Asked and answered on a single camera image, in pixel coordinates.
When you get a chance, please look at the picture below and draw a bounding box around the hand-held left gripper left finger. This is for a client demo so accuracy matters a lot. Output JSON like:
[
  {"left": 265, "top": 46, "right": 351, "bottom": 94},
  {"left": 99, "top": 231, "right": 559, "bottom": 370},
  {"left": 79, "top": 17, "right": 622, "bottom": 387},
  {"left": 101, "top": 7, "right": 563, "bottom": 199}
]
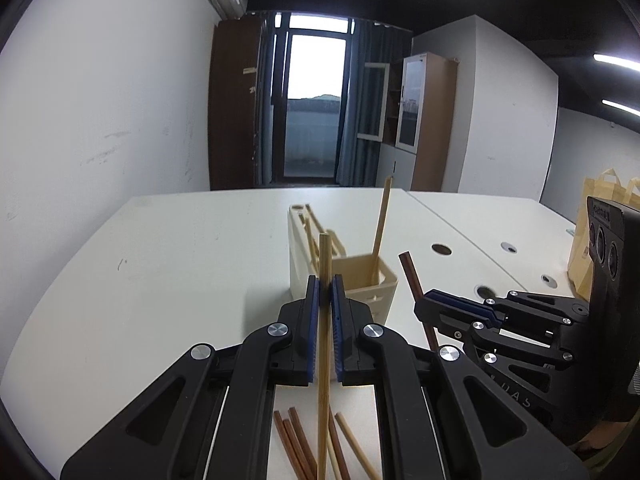
[{"left": 60, "top": 275, "right": 321, "bottom": 480}]

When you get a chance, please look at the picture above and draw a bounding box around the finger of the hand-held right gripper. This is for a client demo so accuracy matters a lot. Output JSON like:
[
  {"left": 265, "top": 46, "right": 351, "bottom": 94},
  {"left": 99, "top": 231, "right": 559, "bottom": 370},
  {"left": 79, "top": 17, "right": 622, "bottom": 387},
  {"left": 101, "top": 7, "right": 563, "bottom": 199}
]
[
  {"left": 469, "top": 322, "right": 577, "bottom": 367},
  {"left": 413, "top": 289, "right": 591, "bottom": 342}
]

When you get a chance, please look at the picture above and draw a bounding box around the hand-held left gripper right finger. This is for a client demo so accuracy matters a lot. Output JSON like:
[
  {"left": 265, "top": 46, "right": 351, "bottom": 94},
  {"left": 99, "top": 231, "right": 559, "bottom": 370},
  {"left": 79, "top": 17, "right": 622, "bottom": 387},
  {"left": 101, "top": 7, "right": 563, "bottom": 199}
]
[{"left": 331, "top": 274, "right": 591, "bottom": 480}]

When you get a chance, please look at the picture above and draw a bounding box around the cream slotted utensil holder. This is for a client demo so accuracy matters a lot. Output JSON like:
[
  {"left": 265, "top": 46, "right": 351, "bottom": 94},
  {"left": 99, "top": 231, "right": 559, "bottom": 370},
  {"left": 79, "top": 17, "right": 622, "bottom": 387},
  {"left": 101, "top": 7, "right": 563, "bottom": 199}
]
[{"left": 287, "top": 204, "right": 399, "bottom": 326}]

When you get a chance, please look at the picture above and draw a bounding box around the brown wooden chopstick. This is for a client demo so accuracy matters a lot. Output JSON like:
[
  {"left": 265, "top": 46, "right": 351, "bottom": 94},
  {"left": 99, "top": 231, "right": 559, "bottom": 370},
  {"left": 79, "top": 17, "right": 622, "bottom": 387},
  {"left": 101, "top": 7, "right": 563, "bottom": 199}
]
[
  {"left": 288, "top": 407, "right": 319, "bottom": 468},
  {"left": 283, "top": 418, "right": 317, "bottom": 480},
  {"left": 273, "top": 410, "right": 308, "bottom": 480},
  {"left": 327, "top": 411, "right": 351, "bottom": 480},
  {"left": 398, "top": 251, "right": 441, "bottom": 353}
]

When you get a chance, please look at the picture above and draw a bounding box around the light bamboo chopstick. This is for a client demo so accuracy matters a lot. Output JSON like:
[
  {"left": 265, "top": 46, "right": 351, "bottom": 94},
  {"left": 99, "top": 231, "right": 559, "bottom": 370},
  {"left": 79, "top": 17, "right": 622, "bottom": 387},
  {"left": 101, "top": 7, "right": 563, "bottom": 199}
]
[
  {"left": 305, "top": 203, "right": 347, "bottom": 257},
  {"left": 369, "top": 175, "right": 396, "bottom": 270},
  {"left": 334, "top": 412, "right": 382, "bottom": 480},
  {"left": 316, "top": 232, "right": 332, "bottom": 480},
  {"left": 298, "top": 211, "right": 320, "bottom": 264}
]

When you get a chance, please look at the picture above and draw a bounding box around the tan paper bag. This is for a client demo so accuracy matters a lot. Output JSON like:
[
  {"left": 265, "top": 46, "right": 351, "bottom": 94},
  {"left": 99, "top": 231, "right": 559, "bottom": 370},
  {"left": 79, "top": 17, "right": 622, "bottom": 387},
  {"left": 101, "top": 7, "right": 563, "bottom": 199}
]
[{"left": 567, "top": 168, "right": 640, "bottom": 302}]

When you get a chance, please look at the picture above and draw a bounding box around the yellow-green clothing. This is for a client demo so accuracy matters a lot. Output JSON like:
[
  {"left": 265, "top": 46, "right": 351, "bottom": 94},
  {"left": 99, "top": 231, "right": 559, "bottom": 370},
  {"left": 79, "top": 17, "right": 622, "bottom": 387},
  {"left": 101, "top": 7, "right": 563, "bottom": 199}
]
[{"left": 586, "top": 452, "right": 632, "bottom": 477}]

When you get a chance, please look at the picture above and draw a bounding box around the blue-grey curtain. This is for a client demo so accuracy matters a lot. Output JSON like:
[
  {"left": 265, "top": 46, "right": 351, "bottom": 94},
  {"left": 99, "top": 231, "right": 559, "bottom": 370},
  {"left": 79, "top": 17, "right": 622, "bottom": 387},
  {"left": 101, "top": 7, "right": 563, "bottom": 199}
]
[{"left": 334, "top": 17, "right": 414, "bottom": 189}]

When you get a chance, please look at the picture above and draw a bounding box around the wooden glass-door cabinet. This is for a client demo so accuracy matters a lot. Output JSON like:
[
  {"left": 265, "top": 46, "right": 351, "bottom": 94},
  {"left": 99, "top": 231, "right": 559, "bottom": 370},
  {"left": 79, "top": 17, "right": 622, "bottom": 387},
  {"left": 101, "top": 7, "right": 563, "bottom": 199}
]
[{"left": 356, "top": 51, "right": 458, "bottom": 192}]

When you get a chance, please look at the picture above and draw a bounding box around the ceiling strip light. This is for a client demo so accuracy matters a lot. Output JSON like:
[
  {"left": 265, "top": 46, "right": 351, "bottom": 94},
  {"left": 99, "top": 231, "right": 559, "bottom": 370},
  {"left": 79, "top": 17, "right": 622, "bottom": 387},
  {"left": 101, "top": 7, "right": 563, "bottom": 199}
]
[
  {"left": 601, "top": 98, "right": 640, "bottom": 116},
  {"left": 593, "top": 52, "right": 640, "bottom": 69}
]

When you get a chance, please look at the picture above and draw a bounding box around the glass balcony door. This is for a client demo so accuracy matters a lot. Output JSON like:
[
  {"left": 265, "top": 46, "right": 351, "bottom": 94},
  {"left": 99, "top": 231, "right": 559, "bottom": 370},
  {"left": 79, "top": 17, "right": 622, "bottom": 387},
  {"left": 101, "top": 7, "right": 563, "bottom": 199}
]
[{"left": 270, "top": 12, "right": 352, "bottom": 184}]

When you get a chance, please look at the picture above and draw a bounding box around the dark wooden wardrobe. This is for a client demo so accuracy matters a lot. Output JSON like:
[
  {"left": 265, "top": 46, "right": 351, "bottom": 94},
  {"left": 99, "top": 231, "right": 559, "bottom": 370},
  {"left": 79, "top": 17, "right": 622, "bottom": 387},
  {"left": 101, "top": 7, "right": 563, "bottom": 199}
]
[{"left": 207, "top": 15, "right": 267, "bottom": 191}]

